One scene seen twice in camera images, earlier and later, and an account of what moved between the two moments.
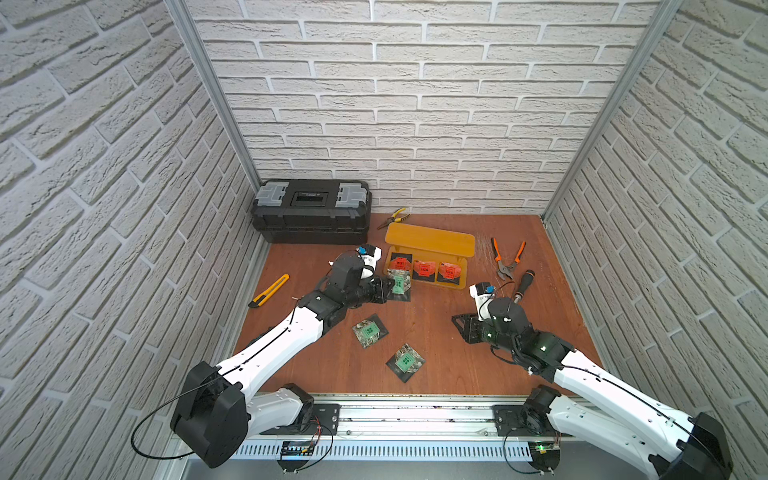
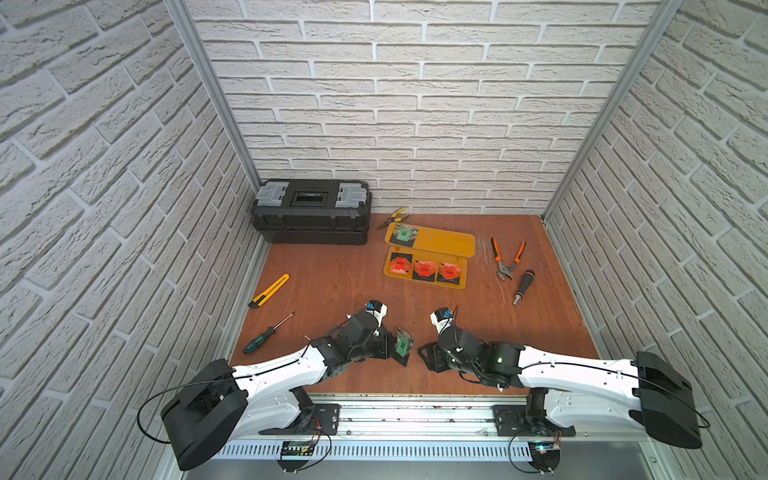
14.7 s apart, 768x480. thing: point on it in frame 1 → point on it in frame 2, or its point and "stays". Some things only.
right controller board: [545, 455] stays
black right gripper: [467, 332] → [431, 357]
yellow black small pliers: [394, 218] stays
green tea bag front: [405, 363] → [402, 347]
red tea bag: [449, 273] stays
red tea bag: [401, 261] stays
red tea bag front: [424, 271] stays
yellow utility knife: [258, 301] stays
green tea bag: [401, 289] → [403, 235]
